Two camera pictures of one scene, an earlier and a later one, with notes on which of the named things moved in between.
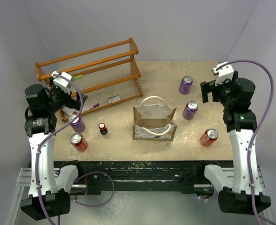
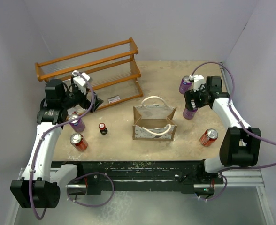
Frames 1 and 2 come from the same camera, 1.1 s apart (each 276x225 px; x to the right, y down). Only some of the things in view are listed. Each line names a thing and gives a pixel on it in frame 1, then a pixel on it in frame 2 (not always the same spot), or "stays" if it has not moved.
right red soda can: (209, 137) stays
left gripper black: (71, 103) -> (85, 103)
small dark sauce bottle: (103, 130) stays
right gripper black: (210, 86) -> (191, 95)
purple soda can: (190, 109) stays
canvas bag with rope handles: (151, 120) stays
